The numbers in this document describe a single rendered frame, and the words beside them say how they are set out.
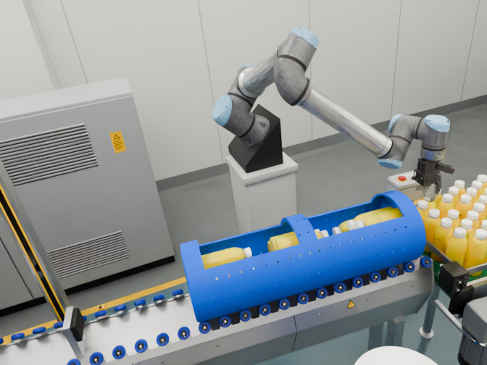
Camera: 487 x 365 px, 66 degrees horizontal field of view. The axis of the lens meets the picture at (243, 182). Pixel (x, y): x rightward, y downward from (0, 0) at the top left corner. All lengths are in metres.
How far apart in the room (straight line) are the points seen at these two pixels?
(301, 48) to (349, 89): 3.34
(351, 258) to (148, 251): 2.00
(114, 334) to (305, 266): 0.76
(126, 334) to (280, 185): 1.08
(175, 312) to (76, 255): 1.60
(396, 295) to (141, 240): 1.97
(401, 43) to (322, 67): 1.05
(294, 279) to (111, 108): 1.70
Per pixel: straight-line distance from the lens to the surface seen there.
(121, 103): 2.55
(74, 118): 2.58
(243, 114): 1.92
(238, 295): 1.30
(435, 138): 1.65
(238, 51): 4.00
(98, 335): 1.60
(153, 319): 1.56
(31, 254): 1.71
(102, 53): 3.77
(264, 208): 2.10
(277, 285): 1.32
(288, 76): 1.38
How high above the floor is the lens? 2.05
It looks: 30 degrees down
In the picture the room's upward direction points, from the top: 7 degrees counter-clockwise
